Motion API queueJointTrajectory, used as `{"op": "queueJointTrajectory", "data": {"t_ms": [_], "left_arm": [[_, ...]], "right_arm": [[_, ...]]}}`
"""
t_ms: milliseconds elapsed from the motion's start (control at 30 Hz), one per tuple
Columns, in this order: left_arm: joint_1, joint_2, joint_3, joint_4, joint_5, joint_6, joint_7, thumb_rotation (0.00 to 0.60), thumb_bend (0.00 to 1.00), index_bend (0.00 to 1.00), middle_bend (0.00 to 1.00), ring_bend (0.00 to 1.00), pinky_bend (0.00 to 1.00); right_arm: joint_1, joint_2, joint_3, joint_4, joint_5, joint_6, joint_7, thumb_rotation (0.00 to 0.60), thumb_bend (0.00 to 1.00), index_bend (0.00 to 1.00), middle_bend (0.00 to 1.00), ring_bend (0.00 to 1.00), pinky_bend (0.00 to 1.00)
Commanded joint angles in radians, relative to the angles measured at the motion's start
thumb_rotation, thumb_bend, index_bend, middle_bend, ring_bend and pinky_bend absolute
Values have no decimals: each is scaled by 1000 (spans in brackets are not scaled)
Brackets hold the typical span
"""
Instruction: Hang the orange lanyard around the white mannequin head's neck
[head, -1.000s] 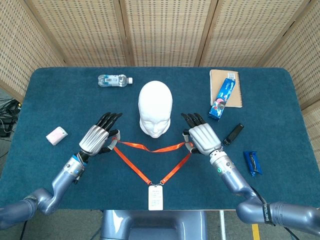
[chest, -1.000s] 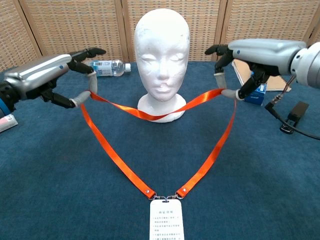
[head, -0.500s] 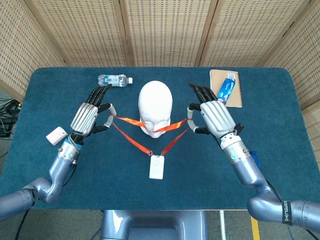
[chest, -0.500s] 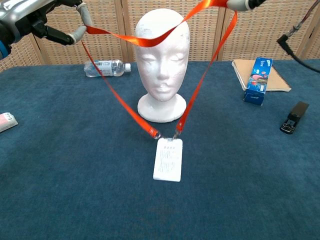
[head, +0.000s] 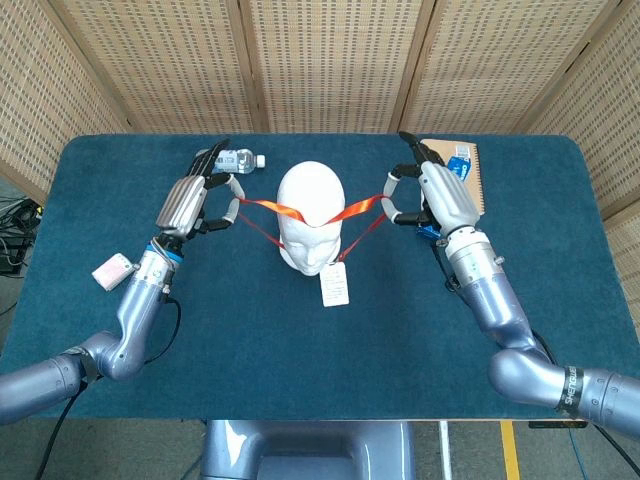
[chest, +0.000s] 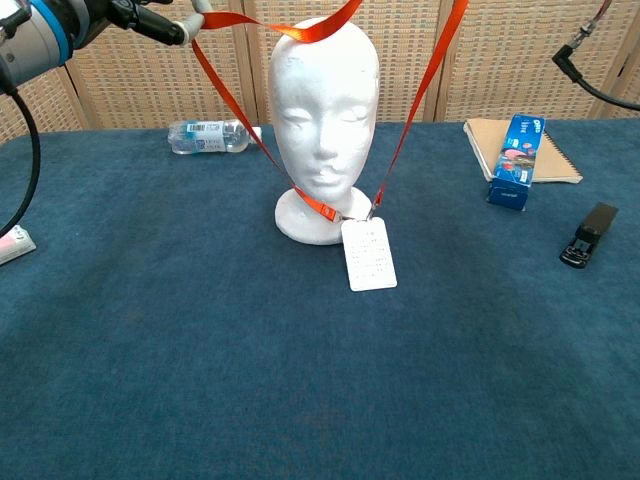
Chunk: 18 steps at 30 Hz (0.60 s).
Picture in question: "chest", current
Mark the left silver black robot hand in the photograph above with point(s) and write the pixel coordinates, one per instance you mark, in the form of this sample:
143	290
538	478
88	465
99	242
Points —
145	20

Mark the white badge card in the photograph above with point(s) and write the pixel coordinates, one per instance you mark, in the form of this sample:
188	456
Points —
370	255

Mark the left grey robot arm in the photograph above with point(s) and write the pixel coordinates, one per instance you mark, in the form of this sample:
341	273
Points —
30	45

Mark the white mannequin head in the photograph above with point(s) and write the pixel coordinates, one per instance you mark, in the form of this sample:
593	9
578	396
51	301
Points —
320	90

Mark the woven bamboo screen panel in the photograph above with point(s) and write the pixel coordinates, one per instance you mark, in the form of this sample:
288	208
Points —
400	40
634	50
40	107
510	60
150	80

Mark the clear plastic water bottle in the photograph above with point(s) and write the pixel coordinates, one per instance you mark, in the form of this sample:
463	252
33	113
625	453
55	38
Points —
205	136

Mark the white pink tissue pack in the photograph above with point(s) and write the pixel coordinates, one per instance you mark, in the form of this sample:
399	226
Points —
12	245

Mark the blue carpet table cover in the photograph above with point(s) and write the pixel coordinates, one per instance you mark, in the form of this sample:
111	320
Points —
200	350

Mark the blue cookie box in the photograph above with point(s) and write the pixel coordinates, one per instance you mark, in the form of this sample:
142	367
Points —
515	160

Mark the brown spiral notebook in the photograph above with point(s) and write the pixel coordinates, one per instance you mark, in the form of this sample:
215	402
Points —
555	160

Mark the black stapler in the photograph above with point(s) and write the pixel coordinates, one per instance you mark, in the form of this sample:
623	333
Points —
590	232

